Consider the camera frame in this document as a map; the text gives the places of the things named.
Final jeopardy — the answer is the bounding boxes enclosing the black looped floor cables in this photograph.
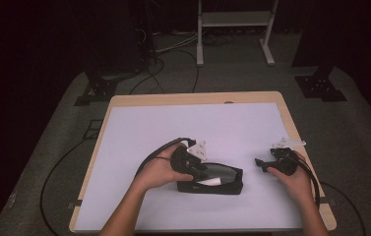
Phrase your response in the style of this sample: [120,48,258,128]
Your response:
[128,30,236,95]

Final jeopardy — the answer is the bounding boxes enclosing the black stand with base plate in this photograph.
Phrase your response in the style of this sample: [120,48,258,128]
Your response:
[290,0,348,103]

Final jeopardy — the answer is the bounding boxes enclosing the short black floor cable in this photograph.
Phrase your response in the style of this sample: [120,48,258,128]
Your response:
[320,181,368,236]

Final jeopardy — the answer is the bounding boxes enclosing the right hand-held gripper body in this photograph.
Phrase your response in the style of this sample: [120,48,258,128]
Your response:
[269,137,307,177]

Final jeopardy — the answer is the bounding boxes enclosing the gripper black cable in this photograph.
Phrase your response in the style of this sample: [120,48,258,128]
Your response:
[135,137,197,178]
[287,152,322,208]

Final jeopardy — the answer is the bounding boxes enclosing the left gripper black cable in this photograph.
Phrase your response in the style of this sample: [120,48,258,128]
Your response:
[135,137,197,178]

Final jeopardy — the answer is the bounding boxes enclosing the black mesh zipper pouch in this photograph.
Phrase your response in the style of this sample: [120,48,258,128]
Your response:
[176,161,244,196]

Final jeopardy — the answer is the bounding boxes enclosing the white table mat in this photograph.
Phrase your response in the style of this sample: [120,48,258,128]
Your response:
[74,102,304,232]

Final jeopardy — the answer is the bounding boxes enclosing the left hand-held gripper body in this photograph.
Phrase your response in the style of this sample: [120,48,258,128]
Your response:
[170,140,209,180]

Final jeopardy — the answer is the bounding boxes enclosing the long black floor cable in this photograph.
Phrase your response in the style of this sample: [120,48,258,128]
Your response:
[39,137,93,236]

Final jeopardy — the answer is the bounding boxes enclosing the person's right hand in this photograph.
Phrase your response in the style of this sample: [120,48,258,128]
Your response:
[266,150,316,207]

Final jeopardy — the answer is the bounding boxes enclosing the white metal stand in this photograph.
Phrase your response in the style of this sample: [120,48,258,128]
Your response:
[196,0,279,67]

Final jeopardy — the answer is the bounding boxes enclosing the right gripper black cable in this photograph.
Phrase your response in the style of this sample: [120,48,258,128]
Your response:
[287,152,322,208]

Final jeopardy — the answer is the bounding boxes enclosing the small white object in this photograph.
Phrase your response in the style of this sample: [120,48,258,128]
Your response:
[199,176,222,187]

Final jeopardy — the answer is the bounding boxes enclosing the black stand with cables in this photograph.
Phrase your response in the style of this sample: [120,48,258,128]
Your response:
[73,0,157,107]

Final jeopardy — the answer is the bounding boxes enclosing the person's left hand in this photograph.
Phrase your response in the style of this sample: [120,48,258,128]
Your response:
[133,144,195,193]

